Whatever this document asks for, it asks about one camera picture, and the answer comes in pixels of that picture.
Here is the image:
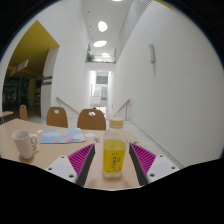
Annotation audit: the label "wooden stair handrail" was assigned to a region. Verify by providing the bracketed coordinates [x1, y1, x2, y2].
[111, 98, 132, 121]
[55, 96, 81, 116]

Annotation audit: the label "dark wall sign plate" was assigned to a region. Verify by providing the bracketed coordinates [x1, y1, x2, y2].
[41, 75, 54, 85]

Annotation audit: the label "clear bottle with yellow drink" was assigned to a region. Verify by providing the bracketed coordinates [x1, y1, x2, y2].
[102, 117, 127, 179]

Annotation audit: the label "wooden side table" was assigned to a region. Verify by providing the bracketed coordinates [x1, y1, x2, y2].
[0, 110, 15, 125]

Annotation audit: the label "wooden chair with oval cutout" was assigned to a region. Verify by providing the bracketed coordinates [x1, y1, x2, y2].
[76, 108, 107, 131]
[46, 106, 69, 129]

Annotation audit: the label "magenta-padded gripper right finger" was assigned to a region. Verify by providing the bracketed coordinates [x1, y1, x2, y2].
[128, 143, 181, 187]

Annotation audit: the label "white ceramic mug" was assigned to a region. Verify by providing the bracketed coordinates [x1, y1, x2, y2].
[11, 129, 38, 160]

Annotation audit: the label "light blue printed mouse pad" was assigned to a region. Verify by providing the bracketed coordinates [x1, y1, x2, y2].
[39, 128, 87, 145]

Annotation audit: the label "small wooden chair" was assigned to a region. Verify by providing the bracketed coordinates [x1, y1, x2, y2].
[19, 104, 29, 121]

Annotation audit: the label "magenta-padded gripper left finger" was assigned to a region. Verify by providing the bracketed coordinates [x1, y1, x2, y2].
[44, 143, 96, 187]

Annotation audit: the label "white hanging sign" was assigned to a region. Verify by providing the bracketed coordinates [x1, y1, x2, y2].
[9, 59, 30, 77]

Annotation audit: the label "green potted plant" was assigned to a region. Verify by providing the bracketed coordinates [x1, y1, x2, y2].
[85, 49, 96, 63]

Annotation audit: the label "round ceiling lights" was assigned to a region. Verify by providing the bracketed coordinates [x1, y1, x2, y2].
[92, 0, 124, 60]

